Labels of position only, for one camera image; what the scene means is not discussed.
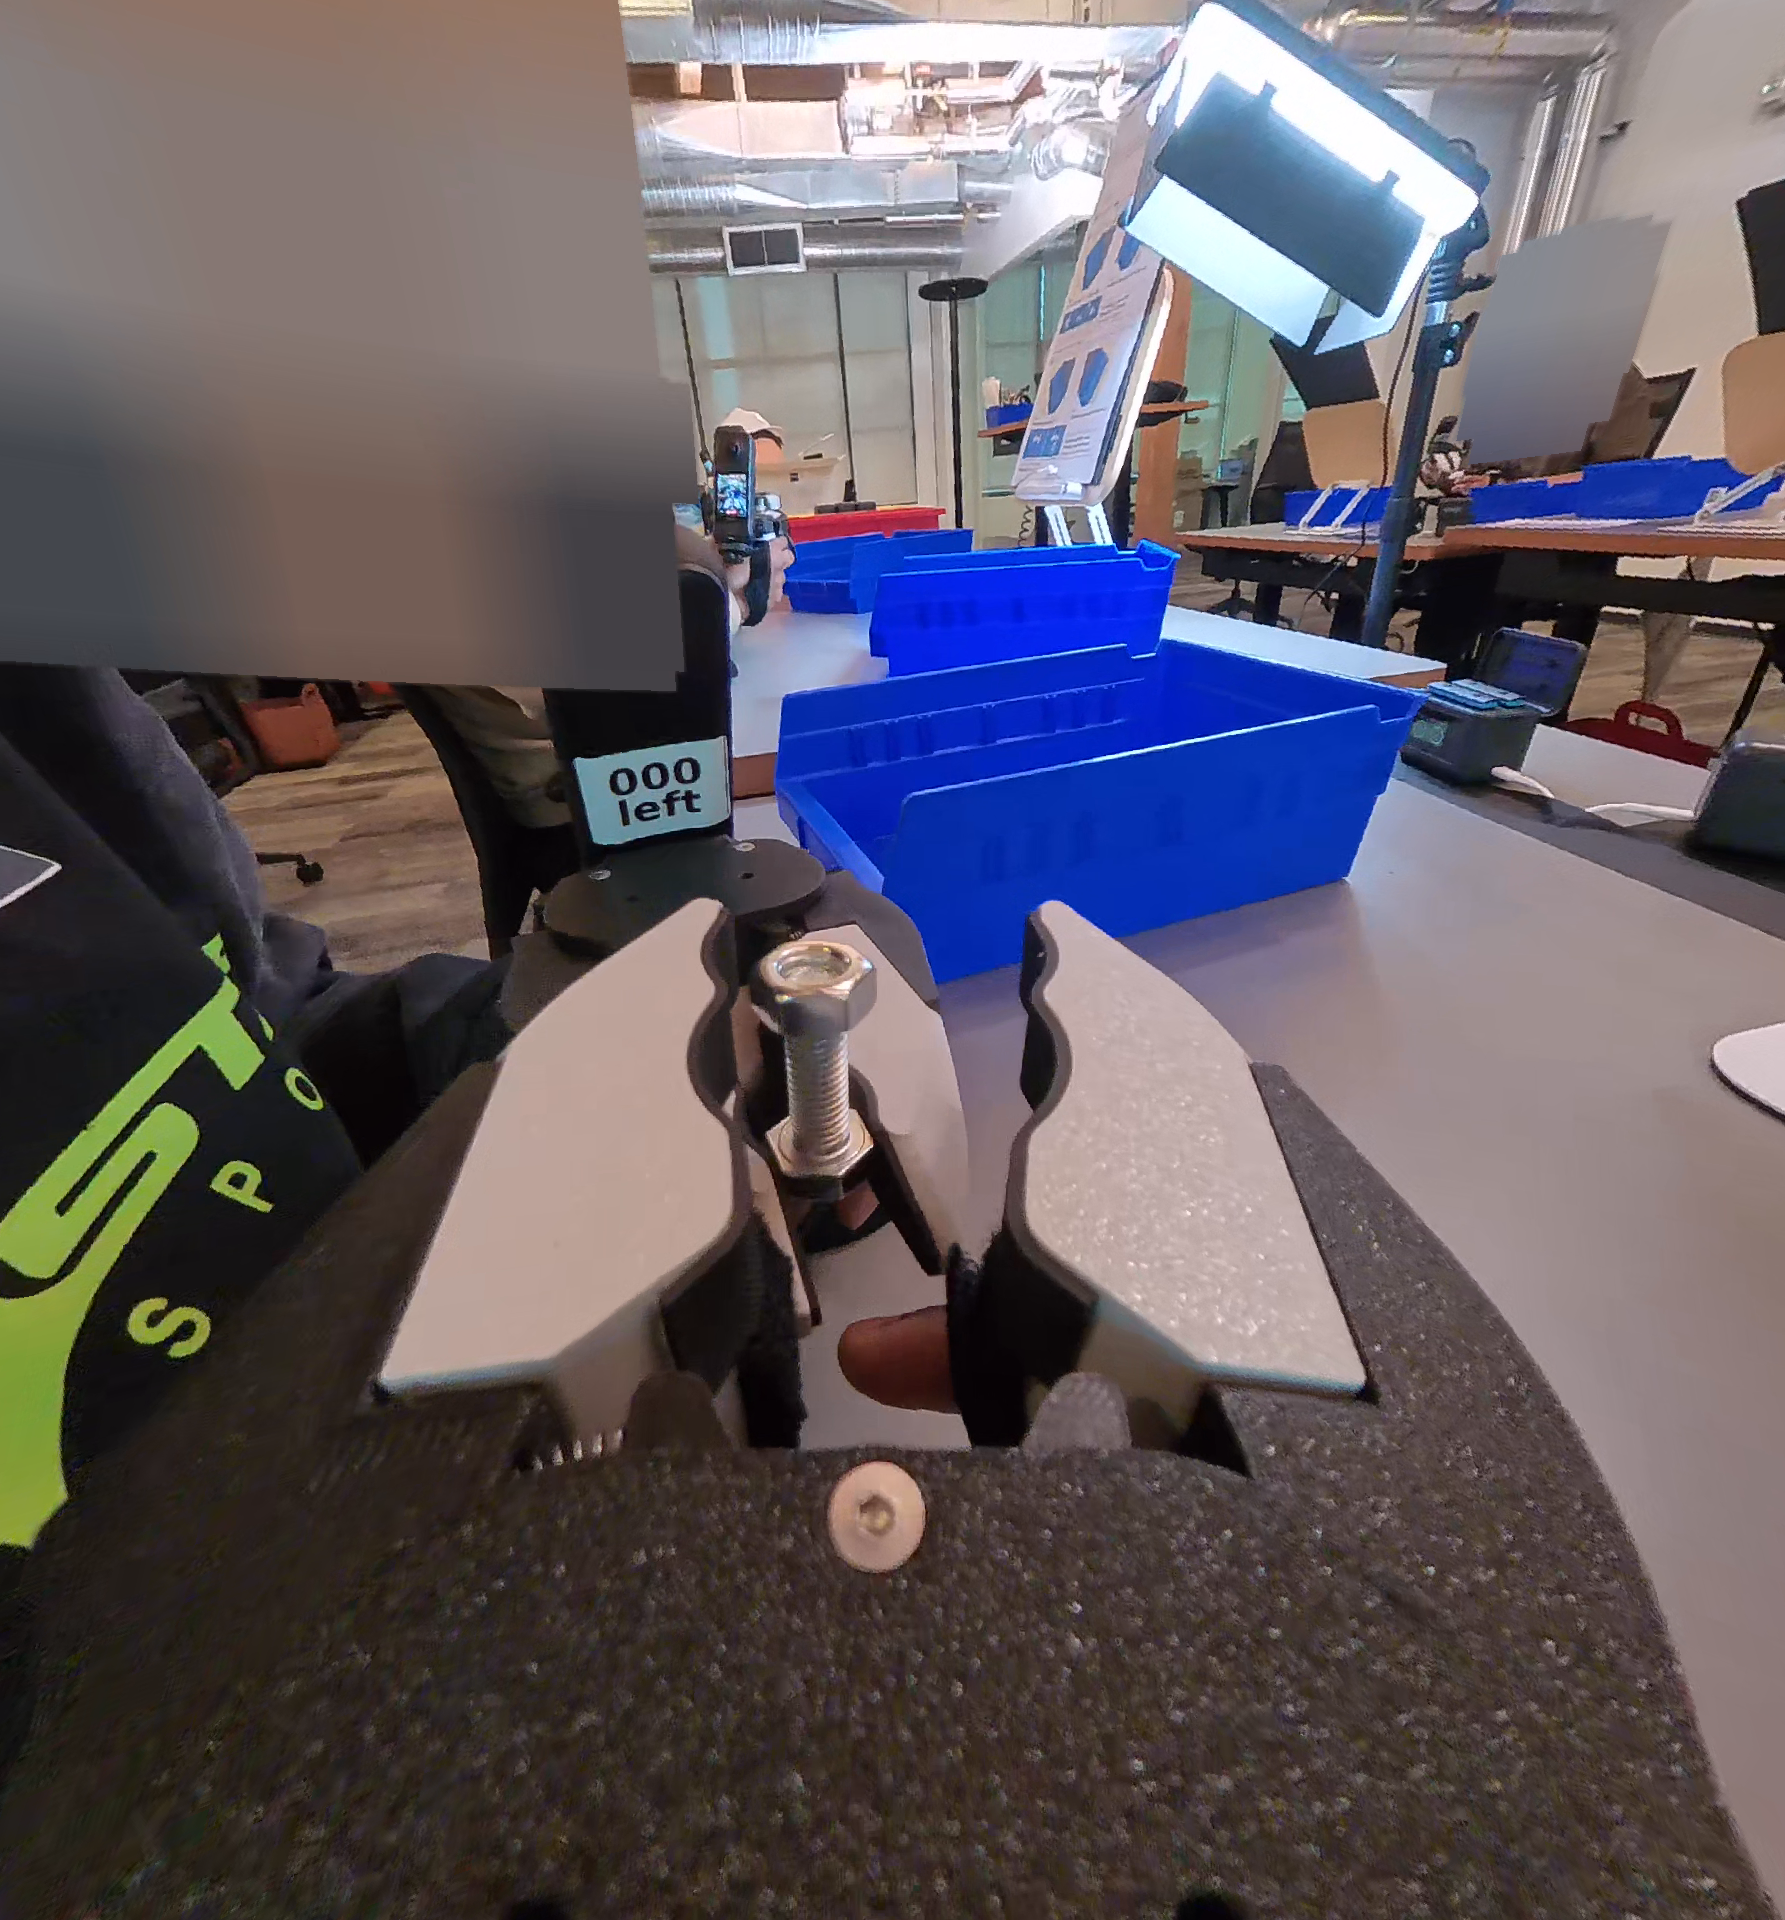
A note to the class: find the cardboard box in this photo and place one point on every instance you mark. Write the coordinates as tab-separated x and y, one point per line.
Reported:
1348	442

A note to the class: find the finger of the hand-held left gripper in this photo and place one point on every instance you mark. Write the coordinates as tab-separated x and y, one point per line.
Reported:
790	1259
922	1110

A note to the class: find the black mesh office chair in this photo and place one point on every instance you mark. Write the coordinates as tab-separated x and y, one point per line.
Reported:
511	886

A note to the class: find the wood-edged instruction board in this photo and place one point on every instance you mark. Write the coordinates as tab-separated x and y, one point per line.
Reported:
1088	359

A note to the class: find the wooden top desk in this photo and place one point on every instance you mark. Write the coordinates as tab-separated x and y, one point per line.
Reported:
1582	538

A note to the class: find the blue plastic bin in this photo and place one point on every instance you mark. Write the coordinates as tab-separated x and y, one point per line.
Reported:
833	577
1133	856
1027	608

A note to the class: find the large steel bolt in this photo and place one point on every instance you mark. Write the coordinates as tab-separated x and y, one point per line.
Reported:
816	1079

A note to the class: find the black light stand pole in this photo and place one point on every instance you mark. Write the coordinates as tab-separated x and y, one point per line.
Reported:
1401	480

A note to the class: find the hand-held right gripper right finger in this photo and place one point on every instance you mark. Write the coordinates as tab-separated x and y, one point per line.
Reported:
1178	1200

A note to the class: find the small blue bin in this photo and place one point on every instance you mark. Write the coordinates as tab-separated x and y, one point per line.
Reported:
1310	507

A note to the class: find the red plastic bin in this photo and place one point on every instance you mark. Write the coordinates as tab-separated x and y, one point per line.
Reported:
862	522

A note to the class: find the black floor lamp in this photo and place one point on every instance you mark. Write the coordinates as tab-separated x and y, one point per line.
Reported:
958	404

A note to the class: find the dark charger case with batteries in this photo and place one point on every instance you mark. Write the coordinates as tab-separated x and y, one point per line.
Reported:
1463	743

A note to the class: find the brown leather bag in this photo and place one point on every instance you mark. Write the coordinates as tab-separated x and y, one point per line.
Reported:
292	727

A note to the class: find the long blue bin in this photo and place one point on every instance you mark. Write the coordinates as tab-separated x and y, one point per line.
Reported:
1656	492

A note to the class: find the person's right hand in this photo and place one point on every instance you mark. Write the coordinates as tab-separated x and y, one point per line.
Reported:
900	1358

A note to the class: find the person's left forearm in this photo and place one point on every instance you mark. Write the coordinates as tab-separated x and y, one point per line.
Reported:
412	1035

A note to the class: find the red bag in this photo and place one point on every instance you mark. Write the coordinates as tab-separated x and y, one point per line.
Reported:
1656	735

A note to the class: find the white metal board stand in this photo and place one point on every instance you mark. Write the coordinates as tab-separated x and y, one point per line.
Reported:
1080	522

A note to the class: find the black hoodie with green print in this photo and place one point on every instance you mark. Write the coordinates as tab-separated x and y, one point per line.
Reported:
82	1049

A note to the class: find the studio light panel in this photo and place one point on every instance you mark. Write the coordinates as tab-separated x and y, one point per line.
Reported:
1282	180

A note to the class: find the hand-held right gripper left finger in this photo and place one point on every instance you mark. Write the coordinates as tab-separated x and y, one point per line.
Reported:
577	1185

